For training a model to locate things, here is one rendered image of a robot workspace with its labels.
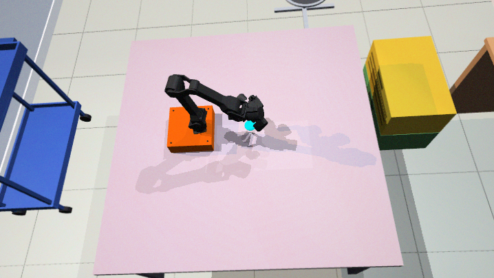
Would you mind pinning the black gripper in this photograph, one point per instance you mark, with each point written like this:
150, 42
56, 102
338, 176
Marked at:
259, 124

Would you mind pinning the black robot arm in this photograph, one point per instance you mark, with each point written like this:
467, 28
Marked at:
230, 105

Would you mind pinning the cyan circle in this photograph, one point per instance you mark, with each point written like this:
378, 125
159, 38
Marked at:
249, 125

